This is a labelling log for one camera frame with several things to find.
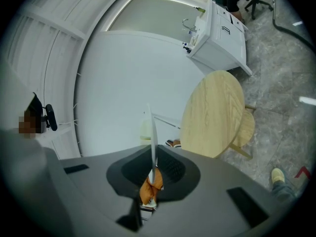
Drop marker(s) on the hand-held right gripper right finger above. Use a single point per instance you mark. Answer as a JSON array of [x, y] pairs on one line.
[[182, 181]]

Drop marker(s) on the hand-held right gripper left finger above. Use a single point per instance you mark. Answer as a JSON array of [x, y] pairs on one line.
[[123, 176]]

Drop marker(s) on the orange food piece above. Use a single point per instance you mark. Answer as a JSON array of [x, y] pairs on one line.
[[146, 191]]

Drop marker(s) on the white plate of food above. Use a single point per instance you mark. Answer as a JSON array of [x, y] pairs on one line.
[[153, 142]]

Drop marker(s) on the brown white striped item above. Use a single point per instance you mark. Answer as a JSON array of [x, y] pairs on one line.
[[174, 144]]

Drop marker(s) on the pale yellow box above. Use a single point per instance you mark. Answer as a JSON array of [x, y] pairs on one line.
[[145, 130]]

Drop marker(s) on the round wooden table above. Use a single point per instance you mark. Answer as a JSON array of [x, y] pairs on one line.
[[212, 115]]

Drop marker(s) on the wooden stool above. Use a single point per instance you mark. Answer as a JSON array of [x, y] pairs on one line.
[[247, 127]]

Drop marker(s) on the person's yellow shoe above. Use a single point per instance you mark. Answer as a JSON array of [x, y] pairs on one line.
[[277, 174]]

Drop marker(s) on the person's grey shirt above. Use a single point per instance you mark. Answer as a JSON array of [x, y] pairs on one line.
[[22, 181]]

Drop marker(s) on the person's leg in jeans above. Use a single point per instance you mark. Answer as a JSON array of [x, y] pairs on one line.
[[284, 190]]

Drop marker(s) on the person's head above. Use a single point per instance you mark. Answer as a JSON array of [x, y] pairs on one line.
[[29, 126]]

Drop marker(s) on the red floor tape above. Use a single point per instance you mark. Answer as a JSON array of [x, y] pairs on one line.
[[303, 173]]

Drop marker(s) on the white sink cabinet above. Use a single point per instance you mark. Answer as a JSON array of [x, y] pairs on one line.
[[222, 43]]

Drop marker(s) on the chrome faucet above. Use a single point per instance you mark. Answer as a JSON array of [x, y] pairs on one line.
[[188, 25]]

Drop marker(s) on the green bottle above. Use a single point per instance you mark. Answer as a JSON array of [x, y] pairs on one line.
[[200, 9]]

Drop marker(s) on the black head-worn camera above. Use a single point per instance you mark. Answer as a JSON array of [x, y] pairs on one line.
[[37, 105]]

